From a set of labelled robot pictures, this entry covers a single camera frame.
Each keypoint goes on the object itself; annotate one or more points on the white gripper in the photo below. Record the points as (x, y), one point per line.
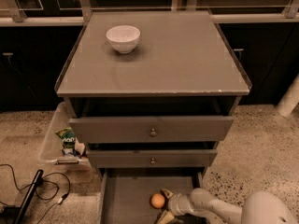
(176, 203)

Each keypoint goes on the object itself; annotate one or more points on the orange fruit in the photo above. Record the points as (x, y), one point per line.
(157, 200)

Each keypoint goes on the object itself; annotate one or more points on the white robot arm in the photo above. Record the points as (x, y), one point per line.
(260, 207)

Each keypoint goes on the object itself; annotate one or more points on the grey bottom drawer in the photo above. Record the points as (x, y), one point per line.
(126, 192)

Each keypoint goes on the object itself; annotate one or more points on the grey drawer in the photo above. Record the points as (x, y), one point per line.
(151, 129)
(152, 158)
(126, 192)

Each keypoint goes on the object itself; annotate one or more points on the grey middle drawer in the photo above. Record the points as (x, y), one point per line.
(152, 158)

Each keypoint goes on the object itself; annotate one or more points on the grey top drawer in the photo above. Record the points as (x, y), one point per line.
(151, 129)

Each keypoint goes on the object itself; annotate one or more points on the grey drawer cabinet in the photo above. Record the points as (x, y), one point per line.
(182, 66)

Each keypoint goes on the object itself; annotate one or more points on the green snack bag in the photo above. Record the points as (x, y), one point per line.
(68, 137)

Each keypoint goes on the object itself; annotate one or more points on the clear plastic bin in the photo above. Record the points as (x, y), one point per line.
(52, 151)

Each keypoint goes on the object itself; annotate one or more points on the black bar on floor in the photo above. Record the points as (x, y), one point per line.
(28, 197)

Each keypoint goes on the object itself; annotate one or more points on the white ceramic bowl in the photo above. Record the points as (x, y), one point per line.
(123, 38)

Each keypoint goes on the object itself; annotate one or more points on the white pipe post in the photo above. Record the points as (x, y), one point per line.
(290, 99)

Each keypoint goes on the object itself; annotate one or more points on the metal window rail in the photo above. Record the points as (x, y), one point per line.
(15, 12)

